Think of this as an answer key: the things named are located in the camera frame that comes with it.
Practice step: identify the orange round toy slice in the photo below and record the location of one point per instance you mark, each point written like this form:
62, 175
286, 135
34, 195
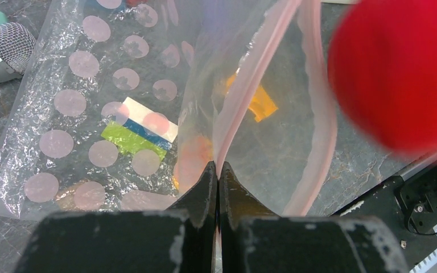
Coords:
193, 155

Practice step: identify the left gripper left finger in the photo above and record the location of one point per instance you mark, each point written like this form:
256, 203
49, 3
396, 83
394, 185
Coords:
180, 238

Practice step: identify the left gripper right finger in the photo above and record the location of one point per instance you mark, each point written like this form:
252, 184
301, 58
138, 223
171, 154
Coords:
254, 239

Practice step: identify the orange stepped brick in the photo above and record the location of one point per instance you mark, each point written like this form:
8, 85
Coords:
262, 105

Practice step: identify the red toy apple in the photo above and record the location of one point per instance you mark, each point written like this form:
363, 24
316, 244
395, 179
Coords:
382, 68

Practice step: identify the clear polka dot zip bag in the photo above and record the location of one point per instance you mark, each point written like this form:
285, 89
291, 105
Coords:
197, 62

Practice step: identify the silver toy microphone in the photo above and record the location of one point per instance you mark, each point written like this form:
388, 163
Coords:
16, 47

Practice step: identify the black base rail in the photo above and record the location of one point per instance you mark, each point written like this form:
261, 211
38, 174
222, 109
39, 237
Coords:
407, 204

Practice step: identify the green white blue brick stack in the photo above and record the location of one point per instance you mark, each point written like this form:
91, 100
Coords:
134, 127

